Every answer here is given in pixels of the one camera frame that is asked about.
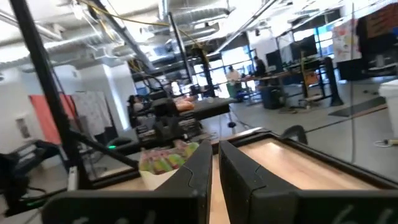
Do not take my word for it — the orange-red wall panel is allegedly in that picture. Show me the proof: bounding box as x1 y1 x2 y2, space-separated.
29 94 77 145

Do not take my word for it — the white board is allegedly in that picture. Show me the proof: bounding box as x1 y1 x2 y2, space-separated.
72 91 113 136

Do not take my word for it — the person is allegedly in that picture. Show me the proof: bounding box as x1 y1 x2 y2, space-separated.
225 65 242 99
126 94 147 129
253 55 267 78

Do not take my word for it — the white plastic bin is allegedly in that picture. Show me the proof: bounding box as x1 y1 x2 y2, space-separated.
140 169 178 191

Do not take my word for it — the black floor mat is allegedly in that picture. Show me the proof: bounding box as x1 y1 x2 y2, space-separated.
328 96 387 118

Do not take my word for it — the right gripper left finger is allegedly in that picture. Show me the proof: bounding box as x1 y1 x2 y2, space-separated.
42 141 214 224

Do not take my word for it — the silver ceiling duct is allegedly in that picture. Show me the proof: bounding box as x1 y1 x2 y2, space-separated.
171 6 231 26

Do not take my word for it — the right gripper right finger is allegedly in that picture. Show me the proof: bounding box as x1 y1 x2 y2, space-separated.
218 139 398 224

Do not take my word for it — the white and yellow plug cable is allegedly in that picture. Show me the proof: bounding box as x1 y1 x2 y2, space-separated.
374 139 398 147

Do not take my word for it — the dark trash bin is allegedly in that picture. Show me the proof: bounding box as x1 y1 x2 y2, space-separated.
260 85 284 110

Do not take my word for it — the black office desk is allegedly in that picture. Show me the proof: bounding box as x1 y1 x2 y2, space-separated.
183 96 238 121

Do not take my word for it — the long background work table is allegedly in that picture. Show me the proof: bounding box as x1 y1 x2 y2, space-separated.
241 55 345 108

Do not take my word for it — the orange ramen multipack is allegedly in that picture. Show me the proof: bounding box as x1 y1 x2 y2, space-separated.
174 96 197 113

